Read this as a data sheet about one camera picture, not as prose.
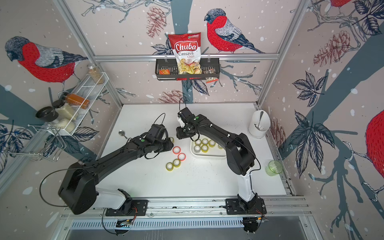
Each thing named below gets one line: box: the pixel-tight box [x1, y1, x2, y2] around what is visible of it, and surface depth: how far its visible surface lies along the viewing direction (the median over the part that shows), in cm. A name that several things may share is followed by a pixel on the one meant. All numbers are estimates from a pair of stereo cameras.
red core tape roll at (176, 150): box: [172, 146, 181, 155], surface depth 96 cm
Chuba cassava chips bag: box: [168, 32, 202, 74], surface depth 84 cm
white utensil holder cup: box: [247, 109, 271, 139], surface depth 97 cm
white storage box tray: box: [190, 134, 227, 158], surface depth 97 cm
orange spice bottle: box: [65, 93, 91, 110], surface depth 74 cm
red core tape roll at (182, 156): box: [177, 152, 187, 162], surface depth 94 cm
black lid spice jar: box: [35, 106, 75, 133], surface depth 61 cm
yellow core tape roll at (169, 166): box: [165, 162, 174, 172], surface depth 89 cm
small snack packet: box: [205, 77, 219, 84], surface depth 92 cm
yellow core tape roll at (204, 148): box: [201, 144, 209, 153], surface depth 97 cm
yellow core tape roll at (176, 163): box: [172, 158, 181, 168], surface depth 90 cm
